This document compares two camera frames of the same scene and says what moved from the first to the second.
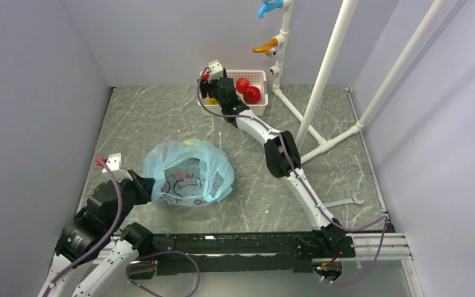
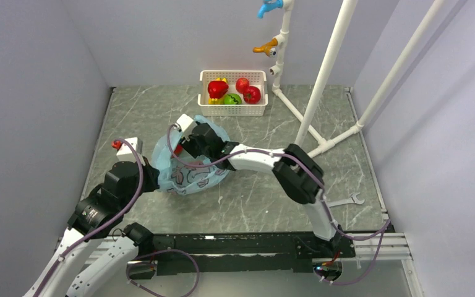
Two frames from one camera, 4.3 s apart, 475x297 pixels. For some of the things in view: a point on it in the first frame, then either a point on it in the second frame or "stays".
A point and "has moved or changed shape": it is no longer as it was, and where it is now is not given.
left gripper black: x=143 y=186 to x=153 y=174
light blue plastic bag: x=188 y=172 has moved or changed shape
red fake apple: x=242 y=85 stays
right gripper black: x=207 y=85 to x=188 y=146
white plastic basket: x=252 y=88 stays
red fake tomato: x=252 y=94 stays
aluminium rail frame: x=389 y=247 stays
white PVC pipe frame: x=343 y=20 stays
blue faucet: x=268 y=5 stays
